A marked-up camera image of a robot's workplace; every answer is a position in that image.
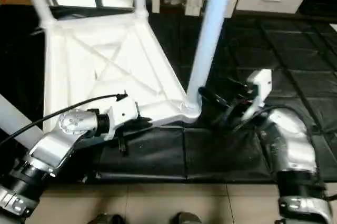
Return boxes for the black robot foot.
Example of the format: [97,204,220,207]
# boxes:
[171,211,203,224]
[87,213,126,224]

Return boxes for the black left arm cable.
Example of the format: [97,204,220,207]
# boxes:
[0,91,130,146]

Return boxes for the white plastic table top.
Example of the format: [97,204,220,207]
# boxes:
[41,11,203,141]

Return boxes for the black right robot foot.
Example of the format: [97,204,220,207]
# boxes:
[171,211,203,224]

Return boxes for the black work mat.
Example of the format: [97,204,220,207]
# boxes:
[0,6,337,185]

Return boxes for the black left robot foot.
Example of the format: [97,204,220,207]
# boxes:
[87,213,126,224]

